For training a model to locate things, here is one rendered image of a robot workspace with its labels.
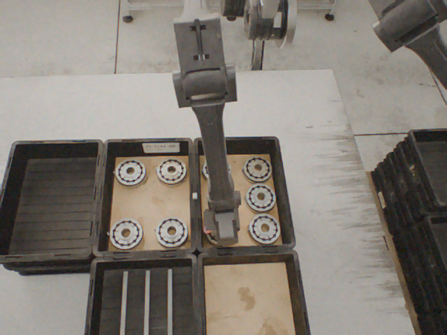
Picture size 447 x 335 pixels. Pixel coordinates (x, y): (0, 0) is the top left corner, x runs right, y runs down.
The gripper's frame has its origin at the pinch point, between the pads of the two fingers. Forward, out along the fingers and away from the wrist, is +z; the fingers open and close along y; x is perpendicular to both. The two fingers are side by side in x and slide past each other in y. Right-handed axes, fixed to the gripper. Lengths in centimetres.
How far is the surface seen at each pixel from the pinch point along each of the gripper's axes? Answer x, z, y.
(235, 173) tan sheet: 21.3, 4.2, 7.4
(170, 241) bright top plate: -3.6, 0.8, -15.8
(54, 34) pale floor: 185, 88, -108
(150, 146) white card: 29.2, -3.2, -22.3
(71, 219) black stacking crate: 6.4, 4.0, -48.3
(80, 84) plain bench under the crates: 75, 17, -56
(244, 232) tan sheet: -0.7, 4.1, 8.1
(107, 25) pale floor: 195, 88, -69
